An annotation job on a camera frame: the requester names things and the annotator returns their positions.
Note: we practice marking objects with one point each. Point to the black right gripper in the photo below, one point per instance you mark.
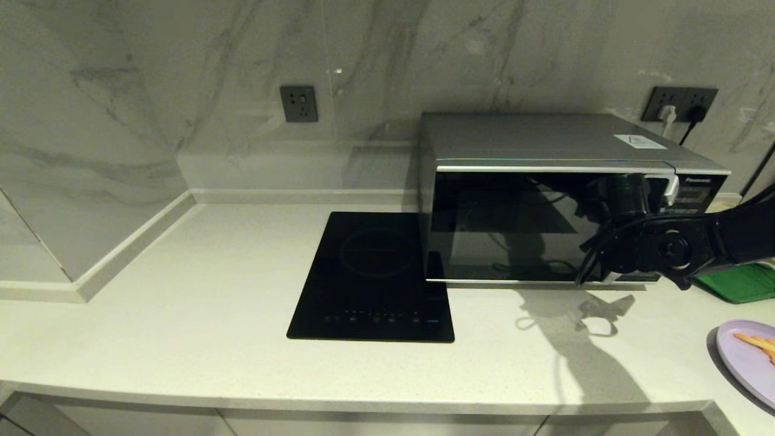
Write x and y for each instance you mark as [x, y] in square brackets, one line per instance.
[629, 251]

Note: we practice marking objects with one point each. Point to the black glass microwave door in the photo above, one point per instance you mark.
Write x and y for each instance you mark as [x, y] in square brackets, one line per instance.
[502, 230]

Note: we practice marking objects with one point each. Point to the purple round plate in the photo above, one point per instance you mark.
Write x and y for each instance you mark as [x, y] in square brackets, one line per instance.
[748, 363]

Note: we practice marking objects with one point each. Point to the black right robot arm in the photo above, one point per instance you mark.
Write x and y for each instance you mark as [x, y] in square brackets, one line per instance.
[726, 242]

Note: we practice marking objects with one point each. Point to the silver Panasonic microwave oven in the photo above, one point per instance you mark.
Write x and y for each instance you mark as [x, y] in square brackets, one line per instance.
[533, 138]

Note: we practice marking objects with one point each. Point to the white label sticker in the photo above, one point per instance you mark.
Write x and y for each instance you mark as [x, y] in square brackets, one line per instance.
[640, 141]

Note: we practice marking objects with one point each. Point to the white power plug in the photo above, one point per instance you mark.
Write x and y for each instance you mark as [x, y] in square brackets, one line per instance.
[667, 113]

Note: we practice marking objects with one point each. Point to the black power plug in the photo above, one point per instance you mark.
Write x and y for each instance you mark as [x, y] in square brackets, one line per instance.
[697, 113]

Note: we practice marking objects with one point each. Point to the green plastic tray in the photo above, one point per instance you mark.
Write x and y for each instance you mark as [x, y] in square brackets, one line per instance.
[738, 284]

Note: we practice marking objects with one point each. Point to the grey cabinet front panel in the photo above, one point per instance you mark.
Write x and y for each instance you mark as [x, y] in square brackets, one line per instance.
[605, 426]

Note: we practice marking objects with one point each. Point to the black induction cooktop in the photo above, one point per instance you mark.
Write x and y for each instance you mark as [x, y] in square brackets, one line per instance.
[363, 278]

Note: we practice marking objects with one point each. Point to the black cylindrical wrist camera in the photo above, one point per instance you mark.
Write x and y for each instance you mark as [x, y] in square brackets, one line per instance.
[626, 197]

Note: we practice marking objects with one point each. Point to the grey double wall socket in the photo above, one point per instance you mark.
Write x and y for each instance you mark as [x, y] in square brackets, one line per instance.
[684, 95]

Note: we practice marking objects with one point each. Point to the grey single wall socket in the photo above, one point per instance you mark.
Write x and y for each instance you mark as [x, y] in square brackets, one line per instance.
[298, 103]

